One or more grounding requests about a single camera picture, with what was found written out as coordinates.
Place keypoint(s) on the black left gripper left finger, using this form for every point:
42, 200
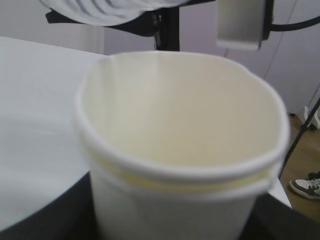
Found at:
70, 217

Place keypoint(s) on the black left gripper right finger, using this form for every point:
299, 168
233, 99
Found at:
271, 219

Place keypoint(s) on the white paper cup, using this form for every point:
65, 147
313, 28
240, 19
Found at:
179, 144

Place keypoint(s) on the white ribbed robot arm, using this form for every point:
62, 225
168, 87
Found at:
71, 215

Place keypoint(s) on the grey white sneaker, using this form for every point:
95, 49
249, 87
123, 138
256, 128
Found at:
308, 188

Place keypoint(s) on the black tripod leg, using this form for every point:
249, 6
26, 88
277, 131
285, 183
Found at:
303, 129

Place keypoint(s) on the silver camera box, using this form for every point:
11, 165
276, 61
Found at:
243, 24

